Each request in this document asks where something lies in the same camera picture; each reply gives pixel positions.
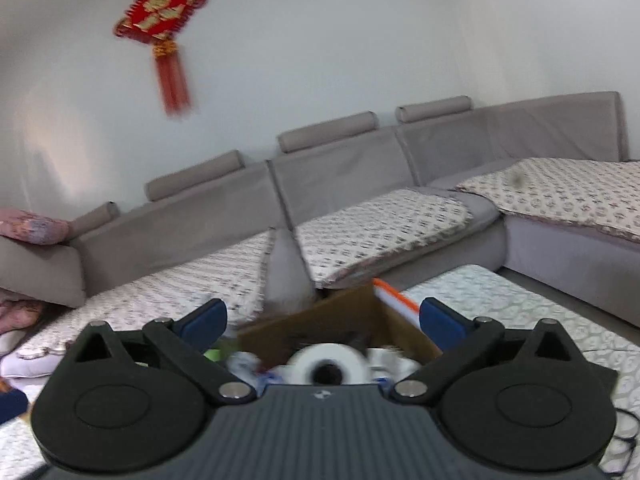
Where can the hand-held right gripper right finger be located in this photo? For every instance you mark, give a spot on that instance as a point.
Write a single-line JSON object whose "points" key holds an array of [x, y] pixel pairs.
{"points": [[439, 318]]}

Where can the patterned beige sofa seat cover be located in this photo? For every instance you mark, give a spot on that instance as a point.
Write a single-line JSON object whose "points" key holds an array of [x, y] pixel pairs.
{"points": [[565, 190], [375, 230], [165, 290]]}

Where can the orange white stick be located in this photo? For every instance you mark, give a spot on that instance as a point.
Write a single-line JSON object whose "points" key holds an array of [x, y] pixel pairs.
{"points": [[397, 300]]}

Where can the grey sofa headrest roll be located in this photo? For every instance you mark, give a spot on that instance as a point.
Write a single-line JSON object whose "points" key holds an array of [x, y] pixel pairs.
{"points": [[95, 217], [327, 132], [432, 108], [195, 175]]}

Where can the red knot wall ornament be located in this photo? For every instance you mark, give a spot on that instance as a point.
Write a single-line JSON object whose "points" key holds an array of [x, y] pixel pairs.
{"points": [[161, 30]]}

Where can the white tape roll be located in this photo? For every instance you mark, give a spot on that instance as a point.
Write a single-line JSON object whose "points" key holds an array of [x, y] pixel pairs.
{"points": [[345, 360]]}

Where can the pink floral blanket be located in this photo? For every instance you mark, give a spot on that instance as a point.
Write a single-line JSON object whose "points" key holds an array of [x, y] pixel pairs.
{"points": [[17, 317]]}

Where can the grey corner sofa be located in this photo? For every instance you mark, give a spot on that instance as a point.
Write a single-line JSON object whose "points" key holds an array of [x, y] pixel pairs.
{"points": [[350, 170]]}

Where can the dark blue object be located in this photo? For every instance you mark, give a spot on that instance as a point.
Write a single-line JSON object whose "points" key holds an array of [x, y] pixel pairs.
{"points": [[11, 405]]}

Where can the pink floral pillow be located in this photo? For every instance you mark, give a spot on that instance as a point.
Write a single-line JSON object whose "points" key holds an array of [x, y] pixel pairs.
{"points": [[30, 225]]}

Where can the desktop with white patterned cloth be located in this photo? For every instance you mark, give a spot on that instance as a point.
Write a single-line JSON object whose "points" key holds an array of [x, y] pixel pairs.
{"points": [[505, 295]]}

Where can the brown cardboard box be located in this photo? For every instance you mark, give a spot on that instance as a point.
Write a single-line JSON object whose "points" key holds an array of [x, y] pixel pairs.
{"points": [[320, 320]]}

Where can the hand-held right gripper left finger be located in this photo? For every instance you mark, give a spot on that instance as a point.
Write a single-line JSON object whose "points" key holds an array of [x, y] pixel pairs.
{"points": [[206, 318]]}

